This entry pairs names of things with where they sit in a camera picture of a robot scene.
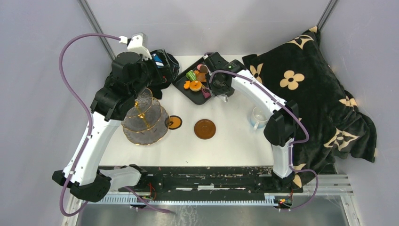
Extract brown round coaster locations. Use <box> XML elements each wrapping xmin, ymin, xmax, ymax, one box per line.
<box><xmin>194</xmin><ymin>119</ymin><xmax>216</xmax><ymax>140</ymax></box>

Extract white mug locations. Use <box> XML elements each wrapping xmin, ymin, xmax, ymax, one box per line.
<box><xmin>250</xmin><ymin>107</ymin><xmax>268</xmax><ymax>130</ymax></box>

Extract orange flower cookie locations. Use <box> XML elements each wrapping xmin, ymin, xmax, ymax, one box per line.
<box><xmin>184</xmin><ymin>81</ymin><xmax>191</xmax><ymax>89</ymax></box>

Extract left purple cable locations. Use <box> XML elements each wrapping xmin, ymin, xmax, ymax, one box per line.
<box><xmin>58</xmin><ymin>33</ymin><xmax>175</xmax><ymax>218</ymax></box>

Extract black flower-print cloth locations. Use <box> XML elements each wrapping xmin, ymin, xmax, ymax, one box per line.
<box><xmin>148</xmin><ymin>49</ymin><xmax>180</xmax><ymax>100</ymax></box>

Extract black floral blanket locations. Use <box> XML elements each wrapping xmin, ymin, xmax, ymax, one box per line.
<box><xmin>242</xmin><ymin>27</ymin><xmax>377</xmax><ymax>189</ymax></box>

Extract metal tongs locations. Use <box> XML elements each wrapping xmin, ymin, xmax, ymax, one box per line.
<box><xmin>216</xmin><ymin>94</ymin><xmax>228</xmax><ymax>103</ymax></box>

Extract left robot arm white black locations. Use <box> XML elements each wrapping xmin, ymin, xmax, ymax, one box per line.
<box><xmin>52</xmin><ymin>49</ymin><xmax>180</xmax><ymax>202</ymax></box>

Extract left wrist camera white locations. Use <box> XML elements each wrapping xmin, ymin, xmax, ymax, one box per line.
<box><xmin>119</xmin><ymin>32</ymin><xmax>152</xmax><ymax>61</ymax></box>

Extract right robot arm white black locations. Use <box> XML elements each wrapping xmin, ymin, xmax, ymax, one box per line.
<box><xmin>203</xmin><ymin>52</ymin><xmax>299</xmax><ymax>190</ymax></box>

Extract purple cable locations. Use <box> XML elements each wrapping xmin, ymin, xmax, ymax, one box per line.
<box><xmin>204</xmin><ymin>51</ymin><xmax>319</xmax><ymax>211</ymax></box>
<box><xmin>58</xmin><ymin>33</ymin><xmax>175</xmax><ymax>218</ymax></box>

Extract green cake slice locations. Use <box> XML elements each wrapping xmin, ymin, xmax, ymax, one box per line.
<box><xmin>185</xmin><ymin>70</ymin><xmax>197</xmax><ymax>81</ymax></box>

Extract orange black round coaster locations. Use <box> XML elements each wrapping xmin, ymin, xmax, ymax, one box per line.
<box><xmin>168</xmin><ymin>115</ymin><xmax>183</xmax><ymax>130</ymax></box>

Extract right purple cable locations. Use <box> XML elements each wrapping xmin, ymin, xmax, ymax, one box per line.
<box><xmin>204</xmin><ymin>51</ymin><xmax>319</xmax><ymax>211</ymax></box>

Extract black serving tray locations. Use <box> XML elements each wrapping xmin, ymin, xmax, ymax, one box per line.
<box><xmin>173</xmin><ymin>56</ymin><xmax>212</xmax><ymax>105</ymax></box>

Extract orange donut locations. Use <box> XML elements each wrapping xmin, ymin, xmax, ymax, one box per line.
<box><xmin>190</xmin><ymin>80</ymin><xmax>202</xmax><ymax>92</ymax></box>

